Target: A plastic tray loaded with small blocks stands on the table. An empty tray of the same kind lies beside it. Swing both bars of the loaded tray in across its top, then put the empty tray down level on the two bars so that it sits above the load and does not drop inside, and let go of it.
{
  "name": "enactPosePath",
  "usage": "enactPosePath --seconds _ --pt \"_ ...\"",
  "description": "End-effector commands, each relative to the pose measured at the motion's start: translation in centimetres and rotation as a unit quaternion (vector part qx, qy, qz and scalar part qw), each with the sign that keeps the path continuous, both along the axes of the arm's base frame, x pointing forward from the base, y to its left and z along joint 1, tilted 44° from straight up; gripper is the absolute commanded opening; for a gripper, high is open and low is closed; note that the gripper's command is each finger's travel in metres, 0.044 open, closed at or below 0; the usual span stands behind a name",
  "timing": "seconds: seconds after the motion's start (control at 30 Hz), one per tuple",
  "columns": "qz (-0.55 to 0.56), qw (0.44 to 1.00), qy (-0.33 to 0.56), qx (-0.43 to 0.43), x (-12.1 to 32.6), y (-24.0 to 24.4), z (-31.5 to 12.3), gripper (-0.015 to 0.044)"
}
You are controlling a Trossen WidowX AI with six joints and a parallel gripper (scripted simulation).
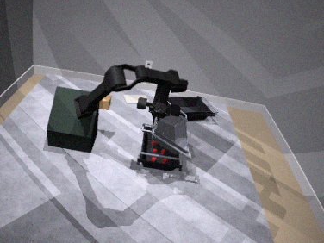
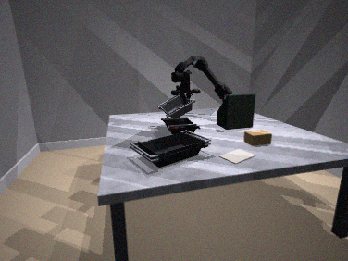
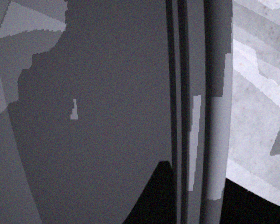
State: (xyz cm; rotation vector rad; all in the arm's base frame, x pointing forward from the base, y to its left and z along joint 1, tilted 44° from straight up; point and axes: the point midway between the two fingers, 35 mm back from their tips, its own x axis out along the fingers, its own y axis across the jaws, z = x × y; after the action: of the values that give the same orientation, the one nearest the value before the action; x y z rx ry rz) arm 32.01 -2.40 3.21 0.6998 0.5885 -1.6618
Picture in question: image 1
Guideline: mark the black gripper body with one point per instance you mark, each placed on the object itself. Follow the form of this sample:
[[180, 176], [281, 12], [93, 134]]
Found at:
[[142, 103]]

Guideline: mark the white flat square pad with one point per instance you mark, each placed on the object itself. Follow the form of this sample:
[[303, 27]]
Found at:
[[132, 98]]

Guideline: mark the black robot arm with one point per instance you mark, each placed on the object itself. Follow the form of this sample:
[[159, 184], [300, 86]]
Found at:
[[114, 80]]

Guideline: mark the small brown box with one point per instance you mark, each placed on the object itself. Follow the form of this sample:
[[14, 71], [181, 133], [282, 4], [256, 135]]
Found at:
[[105, 103]]

